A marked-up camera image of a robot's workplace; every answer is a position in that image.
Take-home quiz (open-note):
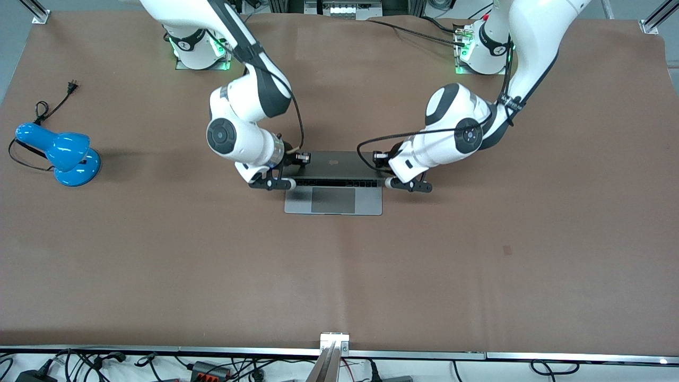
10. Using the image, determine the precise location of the grey laptop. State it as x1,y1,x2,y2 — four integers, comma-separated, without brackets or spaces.
284,151,384,216

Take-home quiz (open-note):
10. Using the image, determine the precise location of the white power strip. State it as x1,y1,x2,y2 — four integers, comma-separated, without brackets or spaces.
305,0,384,21

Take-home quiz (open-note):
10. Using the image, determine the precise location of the brown table cover mat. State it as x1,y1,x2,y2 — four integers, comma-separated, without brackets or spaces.
0,11,679,355

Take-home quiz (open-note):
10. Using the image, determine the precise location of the black box with orange plugs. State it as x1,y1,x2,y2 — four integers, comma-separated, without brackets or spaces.
190,361,232,380

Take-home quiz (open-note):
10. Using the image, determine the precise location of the aluminium corner profile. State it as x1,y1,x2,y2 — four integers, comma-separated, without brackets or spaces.
19,0,51,25
639,0,679,36

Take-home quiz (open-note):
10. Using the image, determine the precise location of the black power adapter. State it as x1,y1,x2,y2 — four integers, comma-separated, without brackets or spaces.
15,368,58,382

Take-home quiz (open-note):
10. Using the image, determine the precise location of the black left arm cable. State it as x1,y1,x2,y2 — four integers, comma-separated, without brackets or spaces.
356,32,515,161

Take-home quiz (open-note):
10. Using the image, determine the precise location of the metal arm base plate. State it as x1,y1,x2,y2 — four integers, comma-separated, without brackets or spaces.
175,24,234,71
454,21,511,75

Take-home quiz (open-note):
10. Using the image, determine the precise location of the long black table cable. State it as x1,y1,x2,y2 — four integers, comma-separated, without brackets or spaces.
366,19,463,44

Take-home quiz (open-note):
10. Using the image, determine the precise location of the short black table cable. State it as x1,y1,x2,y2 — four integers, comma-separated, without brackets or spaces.
422,16,459,33

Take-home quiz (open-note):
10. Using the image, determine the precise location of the silver metal bracket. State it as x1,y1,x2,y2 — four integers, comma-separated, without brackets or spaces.
320,332,351,357

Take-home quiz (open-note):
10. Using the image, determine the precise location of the aluminium table edge rail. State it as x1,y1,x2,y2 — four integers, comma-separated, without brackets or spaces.
349,350,486,360
0,345,179,353
179,347,321,357
486,352,679,365

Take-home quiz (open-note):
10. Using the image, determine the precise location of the aluminium extrusion post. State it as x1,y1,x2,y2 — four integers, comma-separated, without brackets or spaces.
305,342,343,382

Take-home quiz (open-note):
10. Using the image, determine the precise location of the black lamp power cord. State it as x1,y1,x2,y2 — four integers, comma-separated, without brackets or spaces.
7,80,81,173

